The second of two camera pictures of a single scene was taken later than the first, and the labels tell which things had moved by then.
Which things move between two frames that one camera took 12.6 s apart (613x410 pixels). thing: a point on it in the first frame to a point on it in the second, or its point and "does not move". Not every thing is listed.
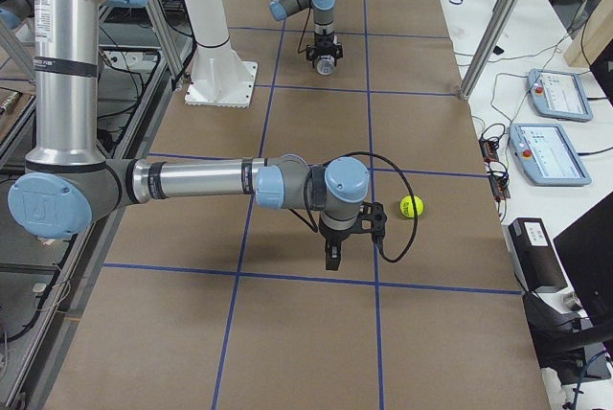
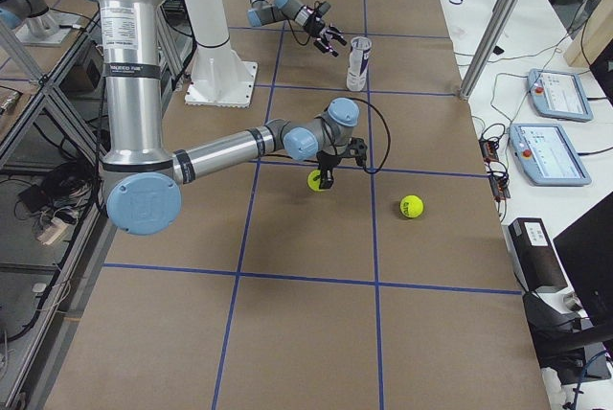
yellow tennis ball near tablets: x=406 y=206 does not move
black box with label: x=533 y=254 does not move
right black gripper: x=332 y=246 to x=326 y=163
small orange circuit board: x=488 y=149 does not move
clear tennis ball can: x=325 y=64 to x=359 y=50
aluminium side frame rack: x=147 y=49 does not move
